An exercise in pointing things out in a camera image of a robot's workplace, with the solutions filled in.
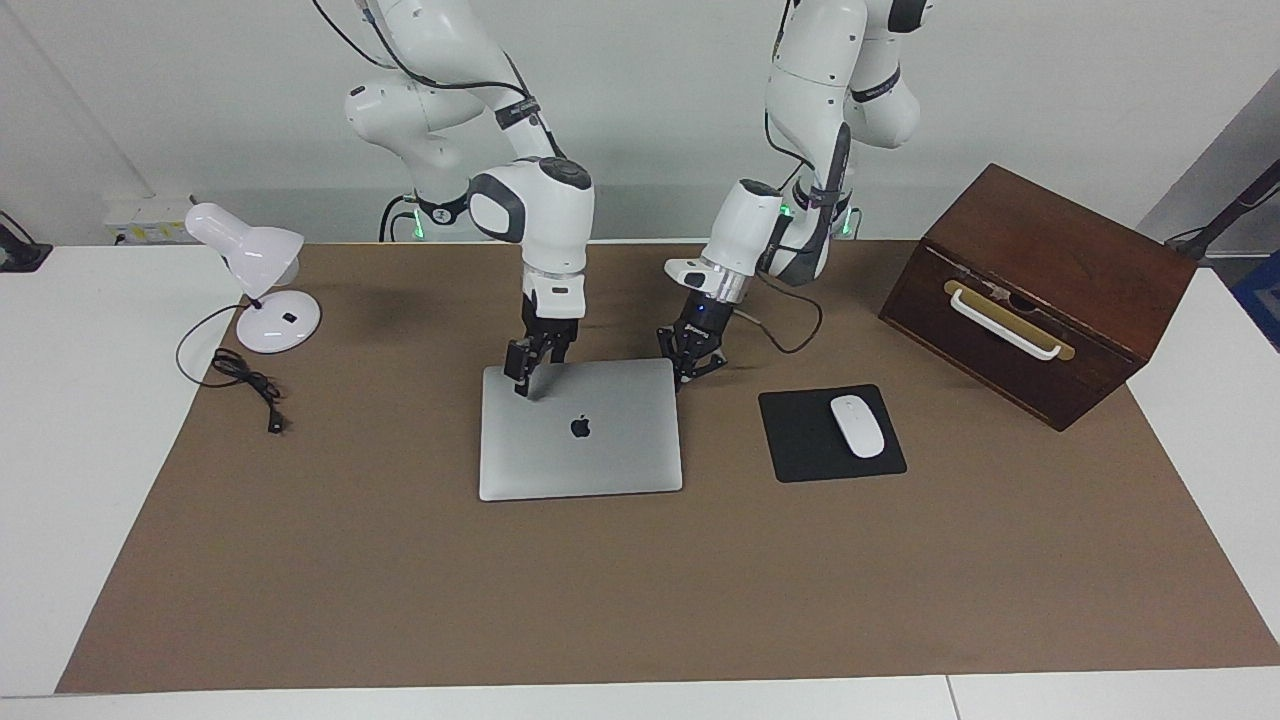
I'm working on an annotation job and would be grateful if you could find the black stand pole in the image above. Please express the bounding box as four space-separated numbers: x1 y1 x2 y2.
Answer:
1165 160 1280 263

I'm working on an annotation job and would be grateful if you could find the black base cable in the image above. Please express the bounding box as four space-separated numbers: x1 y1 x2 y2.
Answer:
377 195 417 243

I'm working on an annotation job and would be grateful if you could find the black lamp power cable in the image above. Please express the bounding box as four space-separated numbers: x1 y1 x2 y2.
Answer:
176 303 291 435

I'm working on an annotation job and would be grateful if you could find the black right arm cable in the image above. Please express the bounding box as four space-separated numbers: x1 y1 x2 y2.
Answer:
313 0 563 161

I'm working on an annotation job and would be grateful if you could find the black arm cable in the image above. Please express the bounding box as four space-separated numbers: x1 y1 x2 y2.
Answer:
313 0 563 161
740 108 825 356

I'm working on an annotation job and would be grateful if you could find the white box handle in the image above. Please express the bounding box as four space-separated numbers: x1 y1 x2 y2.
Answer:
948 288 1063 361

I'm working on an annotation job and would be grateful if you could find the dark wooden box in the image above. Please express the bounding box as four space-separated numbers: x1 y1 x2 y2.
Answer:
878 163 1199 432

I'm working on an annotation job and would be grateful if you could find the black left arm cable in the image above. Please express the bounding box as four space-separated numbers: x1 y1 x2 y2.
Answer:
740 108 825 356

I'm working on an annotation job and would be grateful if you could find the blue crate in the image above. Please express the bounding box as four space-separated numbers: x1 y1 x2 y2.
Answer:
1232 250 1280 353

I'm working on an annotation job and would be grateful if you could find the white power strip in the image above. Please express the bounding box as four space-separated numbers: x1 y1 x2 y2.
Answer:
105 197 193 244

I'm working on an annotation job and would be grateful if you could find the black mouse pad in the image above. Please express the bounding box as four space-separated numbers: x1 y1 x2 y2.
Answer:
758 384 908 484

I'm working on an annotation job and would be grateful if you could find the silver laptop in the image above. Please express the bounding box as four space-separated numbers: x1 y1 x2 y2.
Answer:
478 359 684 502

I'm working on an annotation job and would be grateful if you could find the white computer mouse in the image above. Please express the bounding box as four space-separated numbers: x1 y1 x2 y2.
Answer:
830 395 887 460

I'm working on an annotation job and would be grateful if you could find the white desk lamp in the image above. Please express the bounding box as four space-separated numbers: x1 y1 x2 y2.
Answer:
185 202 322 354

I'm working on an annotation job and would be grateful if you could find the brown table mat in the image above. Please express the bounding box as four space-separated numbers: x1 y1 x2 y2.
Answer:
55 240 1280 694

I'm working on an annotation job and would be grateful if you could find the black bracket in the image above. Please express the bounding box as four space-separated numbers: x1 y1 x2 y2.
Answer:
0 213 53 273

